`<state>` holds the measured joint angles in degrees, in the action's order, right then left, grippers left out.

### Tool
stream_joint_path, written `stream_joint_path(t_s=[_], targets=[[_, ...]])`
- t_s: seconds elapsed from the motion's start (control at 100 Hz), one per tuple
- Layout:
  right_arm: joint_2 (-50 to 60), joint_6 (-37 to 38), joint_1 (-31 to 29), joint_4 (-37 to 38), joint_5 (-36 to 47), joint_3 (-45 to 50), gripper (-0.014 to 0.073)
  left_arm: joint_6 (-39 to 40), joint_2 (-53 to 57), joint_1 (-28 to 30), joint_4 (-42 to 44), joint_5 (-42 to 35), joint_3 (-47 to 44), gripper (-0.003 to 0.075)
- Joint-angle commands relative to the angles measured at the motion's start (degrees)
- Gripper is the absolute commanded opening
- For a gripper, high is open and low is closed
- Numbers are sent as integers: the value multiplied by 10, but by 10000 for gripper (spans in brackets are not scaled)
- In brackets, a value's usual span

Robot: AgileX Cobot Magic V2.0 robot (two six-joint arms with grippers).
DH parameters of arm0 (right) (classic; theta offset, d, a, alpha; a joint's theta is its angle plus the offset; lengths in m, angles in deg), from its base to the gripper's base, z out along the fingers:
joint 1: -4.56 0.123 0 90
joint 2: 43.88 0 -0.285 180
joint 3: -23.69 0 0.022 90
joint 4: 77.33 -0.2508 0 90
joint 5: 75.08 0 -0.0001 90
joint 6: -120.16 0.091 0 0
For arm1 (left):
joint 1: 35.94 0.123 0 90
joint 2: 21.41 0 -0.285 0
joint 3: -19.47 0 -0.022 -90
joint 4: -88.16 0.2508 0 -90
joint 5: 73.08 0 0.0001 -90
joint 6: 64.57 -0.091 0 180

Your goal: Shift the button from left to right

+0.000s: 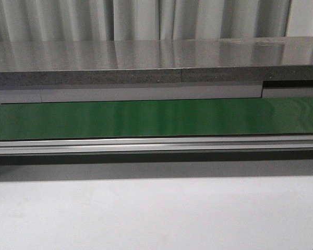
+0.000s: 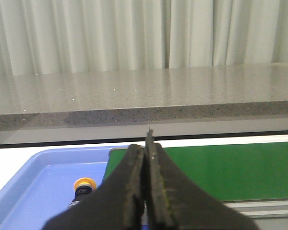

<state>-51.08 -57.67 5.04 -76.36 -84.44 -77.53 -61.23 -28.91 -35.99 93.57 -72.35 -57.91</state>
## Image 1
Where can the aluminium conveyor side rail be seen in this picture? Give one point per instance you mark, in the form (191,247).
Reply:
(157,144)

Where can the grey stone countertop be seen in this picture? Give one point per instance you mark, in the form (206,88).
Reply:
(62,63)

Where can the green conveyor belt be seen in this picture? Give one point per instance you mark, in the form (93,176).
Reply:
(35,121)

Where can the grey cabinet front panel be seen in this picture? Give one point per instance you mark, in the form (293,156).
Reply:
(154,91)

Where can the white curtain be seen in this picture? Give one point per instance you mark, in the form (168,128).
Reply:
(152,20)

